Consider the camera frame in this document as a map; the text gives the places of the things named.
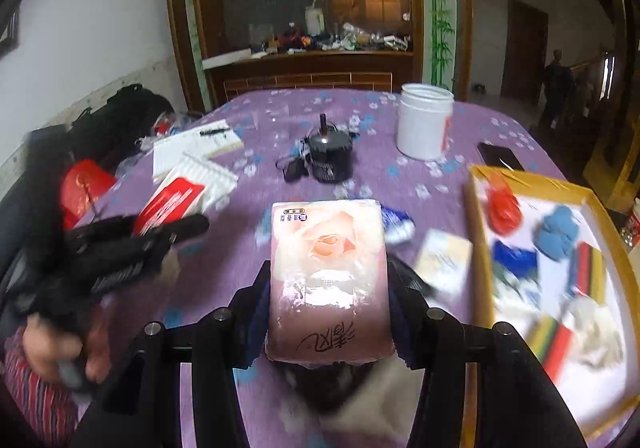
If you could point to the white fluffy cloth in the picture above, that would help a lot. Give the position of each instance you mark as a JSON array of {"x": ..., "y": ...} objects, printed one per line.
[{"x": 597, "y": 328}]

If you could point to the purple floral tablecloth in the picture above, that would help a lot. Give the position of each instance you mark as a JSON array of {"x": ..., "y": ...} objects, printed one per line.
[{"x": 375, "y": 163}]

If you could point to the white plastic jar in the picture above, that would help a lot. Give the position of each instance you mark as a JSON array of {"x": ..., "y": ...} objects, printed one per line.
[{"x": 425, "y": 120}]

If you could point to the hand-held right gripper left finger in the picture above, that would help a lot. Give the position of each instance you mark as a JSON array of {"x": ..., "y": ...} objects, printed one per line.
[{"x": 250, "y": 323}]

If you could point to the striped sponge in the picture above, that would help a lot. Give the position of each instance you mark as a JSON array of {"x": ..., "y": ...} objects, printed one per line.
[
  {"x": 555, "y": 343},
  {"x": 590, "y": 270}
]

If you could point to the pink rose tissue pack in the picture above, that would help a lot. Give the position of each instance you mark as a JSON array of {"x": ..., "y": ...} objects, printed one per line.
[{"x": 327, "y": 268}]

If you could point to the wooden door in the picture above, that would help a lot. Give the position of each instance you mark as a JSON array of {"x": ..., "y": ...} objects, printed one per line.
[{"x": 525, "y": 53}]

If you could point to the red and white tissue pack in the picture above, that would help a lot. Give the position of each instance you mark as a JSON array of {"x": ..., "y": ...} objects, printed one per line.
[{"x": 185, "y": 190}]

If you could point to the blue and white packet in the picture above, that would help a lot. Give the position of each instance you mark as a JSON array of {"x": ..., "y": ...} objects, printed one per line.
[{"x": 397, "y": 223}]

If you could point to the black bag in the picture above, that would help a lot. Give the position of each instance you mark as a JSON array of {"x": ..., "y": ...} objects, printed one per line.
[{"x": 115, "y": 123}]

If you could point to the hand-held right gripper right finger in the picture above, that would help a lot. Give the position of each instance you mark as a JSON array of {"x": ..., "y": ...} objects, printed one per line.
[{"x": 405, "y": 323}]

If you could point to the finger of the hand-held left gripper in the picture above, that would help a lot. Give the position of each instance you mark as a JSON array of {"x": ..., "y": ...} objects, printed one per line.
[{"x": 190, "y": 227}]

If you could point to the person's left forearm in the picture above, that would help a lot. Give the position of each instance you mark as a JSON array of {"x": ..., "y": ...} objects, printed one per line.
[{"x": 35, "y": 403}]

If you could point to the lined notebook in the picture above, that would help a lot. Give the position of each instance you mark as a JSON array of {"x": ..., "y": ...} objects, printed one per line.
[{"x": 190, "y": 148}]

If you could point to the red packet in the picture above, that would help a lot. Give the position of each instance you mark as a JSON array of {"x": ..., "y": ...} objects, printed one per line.
[{"x": 82, "y": 193}]

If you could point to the red fluffy ball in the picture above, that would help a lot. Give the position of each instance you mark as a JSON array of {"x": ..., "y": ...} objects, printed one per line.
[{"x": 505, "y": 208}]

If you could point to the black smartphone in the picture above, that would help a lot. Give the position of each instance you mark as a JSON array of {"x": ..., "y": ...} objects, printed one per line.
[{"x": 500, "y": 155}]

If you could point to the yellow tray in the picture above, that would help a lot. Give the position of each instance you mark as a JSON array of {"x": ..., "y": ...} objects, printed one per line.
[{"x": 620, "y": 248}]

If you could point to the wooden glass cabinet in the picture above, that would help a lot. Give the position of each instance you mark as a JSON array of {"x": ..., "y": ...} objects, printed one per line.
[{"x": 310, "y": 68}]

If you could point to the dotted white tissue pack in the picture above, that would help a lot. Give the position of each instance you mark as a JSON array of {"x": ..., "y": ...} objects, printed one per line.
[{"x": 445, "y": 260}]

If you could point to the person's left hand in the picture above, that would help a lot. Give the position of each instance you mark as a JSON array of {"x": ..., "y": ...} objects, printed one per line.
[{"x": 50, "y": 353}]

